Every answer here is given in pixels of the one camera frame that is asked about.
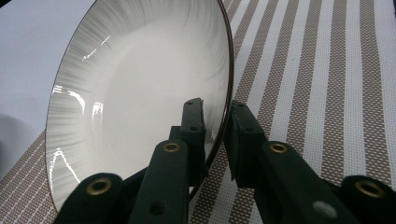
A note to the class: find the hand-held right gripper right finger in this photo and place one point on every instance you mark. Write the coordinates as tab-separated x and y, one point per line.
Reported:
244	146

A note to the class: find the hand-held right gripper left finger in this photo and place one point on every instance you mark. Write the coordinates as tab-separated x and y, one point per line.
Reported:
193	140

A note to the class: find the white plate with grey streaks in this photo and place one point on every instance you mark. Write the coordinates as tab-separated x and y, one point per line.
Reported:
140	77

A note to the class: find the brown white striped placemat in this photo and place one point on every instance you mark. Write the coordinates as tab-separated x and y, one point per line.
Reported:
311	93

